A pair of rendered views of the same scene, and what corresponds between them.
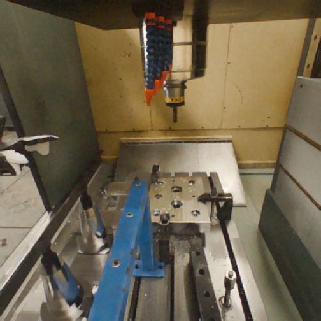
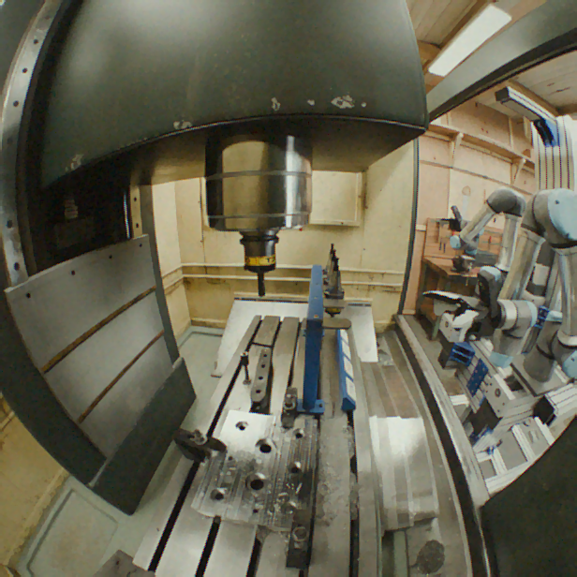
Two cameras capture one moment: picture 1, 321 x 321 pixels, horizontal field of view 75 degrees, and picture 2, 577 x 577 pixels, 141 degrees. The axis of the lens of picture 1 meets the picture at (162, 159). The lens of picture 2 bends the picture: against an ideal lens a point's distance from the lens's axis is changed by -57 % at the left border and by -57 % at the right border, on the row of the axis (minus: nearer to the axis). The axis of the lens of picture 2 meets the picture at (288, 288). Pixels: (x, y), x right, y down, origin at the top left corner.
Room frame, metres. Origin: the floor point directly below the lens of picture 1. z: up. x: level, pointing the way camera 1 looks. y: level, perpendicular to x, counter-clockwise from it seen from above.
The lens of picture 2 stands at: (0.93, 0.02, 1.49)
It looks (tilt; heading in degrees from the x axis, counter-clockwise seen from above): 22 degrees down; 183
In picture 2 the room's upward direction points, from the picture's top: straight up
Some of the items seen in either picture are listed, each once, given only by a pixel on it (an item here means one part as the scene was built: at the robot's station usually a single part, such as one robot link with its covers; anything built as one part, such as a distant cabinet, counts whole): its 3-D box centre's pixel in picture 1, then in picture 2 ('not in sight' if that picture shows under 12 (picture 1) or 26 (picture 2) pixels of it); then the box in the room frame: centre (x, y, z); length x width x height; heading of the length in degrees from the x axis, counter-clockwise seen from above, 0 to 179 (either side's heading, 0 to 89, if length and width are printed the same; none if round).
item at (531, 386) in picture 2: not in sight; (536, 376); (0.55, 0.94, 1.01); 0.36 x 0.22 x 0.06; 85
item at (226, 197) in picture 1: (214, 202); (201, 446); (0.66, -0.20, 0.97); 0.13 x 0.03 x 0.15; 86
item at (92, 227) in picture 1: (91, 220); (334, 280); (0.28, 0.13, 1.26); 0.04 x 0.04 x 0.07
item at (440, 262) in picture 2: not in sight; (495, 282); (-1.38, 2.71, 0.71); 2.21 x 0.95 x 1.43; 85
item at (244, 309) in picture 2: not in sight; (296, 349); (-0.08, 0.01, 0.75); 0.89 x 0.70 x 0.26; 86
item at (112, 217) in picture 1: (105, 219); (334, 303); (0.33, 0.12, 1.21); 0.07 x 0.05 x 0.01; 86
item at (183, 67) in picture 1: (174, 50); (258, 185); (0.57, -0.04, 1.51); 0.16 x 0.16 x 0.12
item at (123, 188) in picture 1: (118, 188); (337, 323); (0.44, 0.11, 1.21); 0.07 x 0.05 x 0.01; 86
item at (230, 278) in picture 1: (228, 288); (245, 366); (0.32, -0.15, 0.96); 0.03 x 0.03 x 0.13
